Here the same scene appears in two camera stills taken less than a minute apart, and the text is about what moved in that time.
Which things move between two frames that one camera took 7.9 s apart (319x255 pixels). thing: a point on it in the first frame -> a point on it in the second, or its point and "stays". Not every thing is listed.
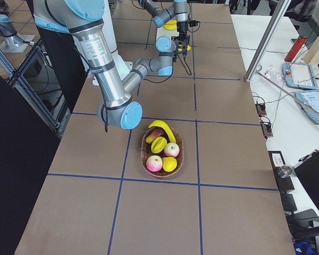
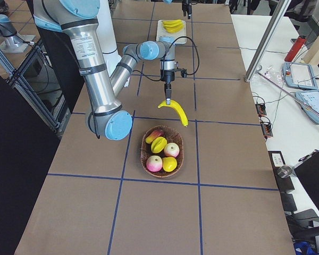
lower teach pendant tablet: x=317 y=100 stays
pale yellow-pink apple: x=171 y=150 stays
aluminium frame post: x=282 y=8 stays
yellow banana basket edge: x=159 y=123 -> x=179 y=109
